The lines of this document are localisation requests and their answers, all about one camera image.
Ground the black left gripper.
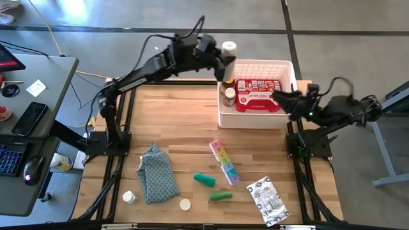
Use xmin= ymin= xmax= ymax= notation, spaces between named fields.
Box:
xmin=195 ymin=47 xmax=228 ymax=82

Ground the white yellow can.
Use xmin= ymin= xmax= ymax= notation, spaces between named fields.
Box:
xmin=49 ymin=152 xmax=73 ymax=173

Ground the black floor cable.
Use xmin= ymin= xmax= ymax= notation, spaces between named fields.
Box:
xmin=0 ymin=40 xmax=49 ymax=58

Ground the green bandage roll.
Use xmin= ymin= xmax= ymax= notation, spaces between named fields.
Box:
xmin=209 ymin=190 xmax=233 ymax=202

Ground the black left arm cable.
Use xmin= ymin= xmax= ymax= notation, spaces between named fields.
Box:
xmin=130 ymin=15 xmax=206 ymax=76

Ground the beige elastic bandage roll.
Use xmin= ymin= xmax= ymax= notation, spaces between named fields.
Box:
xmin=221 ymin=40 xmax=238 ymax=84

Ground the rainbow weekly pill organizer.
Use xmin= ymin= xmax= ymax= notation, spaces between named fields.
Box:
xmin=209 ymin=139 xmax=242 ymax=186

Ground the black computer mouse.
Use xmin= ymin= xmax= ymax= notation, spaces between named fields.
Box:
xmin=24 ymin=155 xmax=45 ymax=186

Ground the grey desk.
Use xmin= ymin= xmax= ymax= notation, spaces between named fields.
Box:
xmin=0 ymin=54 xmax=79 ymax=218

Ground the teal bandage roll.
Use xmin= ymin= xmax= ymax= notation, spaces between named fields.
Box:
xmin=193 ymin=172 xmax=217 ymax=188

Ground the white paper note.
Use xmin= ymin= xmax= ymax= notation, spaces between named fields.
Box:
xmin=26 ymin=79 xmax=47 ymax=98

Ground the grey metal table frame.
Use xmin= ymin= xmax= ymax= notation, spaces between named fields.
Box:
xmin=370 ymin=81 xmax=409 ymax=188

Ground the silver metal bracket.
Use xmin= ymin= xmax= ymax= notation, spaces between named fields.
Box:
xmin=101 ymin=223 xmax=138 ymax=230
xmin=280 ymin=224 xmax=316 ymax=230

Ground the white pill bottle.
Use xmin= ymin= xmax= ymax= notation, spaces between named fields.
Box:
xmin=122 ymin=190 xmax=139 ymax=204

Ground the red first aid kit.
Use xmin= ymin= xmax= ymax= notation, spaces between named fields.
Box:
xmin=235 ymin=79 xmax=284 ymax=114

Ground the yellow floor cable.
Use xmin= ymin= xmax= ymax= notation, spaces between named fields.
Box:
xmin=27 ymin=0 xmax=110 ymax=80

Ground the white perforated plastic basket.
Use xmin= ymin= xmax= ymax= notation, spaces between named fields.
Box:
xmin=216 ymin=58 xmax=300 ymax=130

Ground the brown jar white lid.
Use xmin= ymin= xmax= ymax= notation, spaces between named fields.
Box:
xmin=223 ymin=88 xmax=237 ymax=108

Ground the blue patterned cloth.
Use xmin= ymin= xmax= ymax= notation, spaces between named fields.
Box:
xmin=135 ymin=141 xmax=180 ymax=205

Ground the black smartphone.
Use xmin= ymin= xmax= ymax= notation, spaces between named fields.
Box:
xmin=12 ymin=102 xmax=49 ymax=137

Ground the laptop screen red image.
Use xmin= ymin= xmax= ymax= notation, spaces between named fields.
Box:
xmin=0 ymin=43 xmax=26 ymax=73

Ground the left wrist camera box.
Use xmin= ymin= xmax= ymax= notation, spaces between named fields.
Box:
xmin=199 ymin=34 xmax=218 ymax=52

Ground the black aluminium table frame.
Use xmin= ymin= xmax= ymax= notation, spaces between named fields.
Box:
xmin=72 ymin=78 xmax=344 ymax=224

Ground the person's shoe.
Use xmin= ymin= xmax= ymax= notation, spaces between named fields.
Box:
xmin=0 ymin=12 xmax=15 ymax=26
xmin=0 ymin=0 xmax=22 ymax=13

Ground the red white round object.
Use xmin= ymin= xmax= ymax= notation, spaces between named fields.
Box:
xmin=0 ymin=105 xmax=12 ymax=123

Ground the black round coaster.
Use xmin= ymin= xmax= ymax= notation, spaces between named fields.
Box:
xmin=1 ymin=84 xmax=20 ymax=98

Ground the black keyboard blue backlight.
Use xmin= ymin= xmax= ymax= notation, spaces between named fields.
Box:
xmin=0 ymin=143 xmax=28 ymax=177

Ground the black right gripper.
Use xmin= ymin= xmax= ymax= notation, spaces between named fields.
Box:
xmin=271 ymin=85 xmax=320 ymax=121

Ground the silver printed foil pouch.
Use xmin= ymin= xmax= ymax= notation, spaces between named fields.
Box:
xmin=246 ymin=175 xmax=291 ymax=227

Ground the small white box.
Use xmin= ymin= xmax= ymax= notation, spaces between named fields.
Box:
xmin=73 ymin=149 xmax=88 ymax=170

